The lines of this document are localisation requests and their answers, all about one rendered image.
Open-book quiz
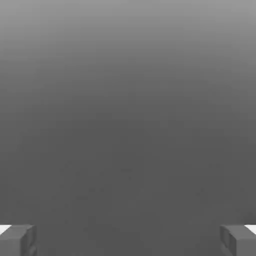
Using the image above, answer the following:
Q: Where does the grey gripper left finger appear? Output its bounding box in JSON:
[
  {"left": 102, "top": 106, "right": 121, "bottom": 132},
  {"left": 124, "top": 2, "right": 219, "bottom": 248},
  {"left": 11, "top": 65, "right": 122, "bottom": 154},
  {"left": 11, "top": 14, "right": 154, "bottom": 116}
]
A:
[{"left": 0, "top": 224, "right": 38, "bottom": 256}]

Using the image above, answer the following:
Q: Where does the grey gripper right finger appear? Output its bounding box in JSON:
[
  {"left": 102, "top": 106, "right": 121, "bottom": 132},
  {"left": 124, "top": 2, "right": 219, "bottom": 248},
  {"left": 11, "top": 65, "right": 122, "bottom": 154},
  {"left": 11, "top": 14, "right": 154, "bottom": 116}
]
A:
[{"left": 219, "top": 224, "right": 256, "bottom": 256}]

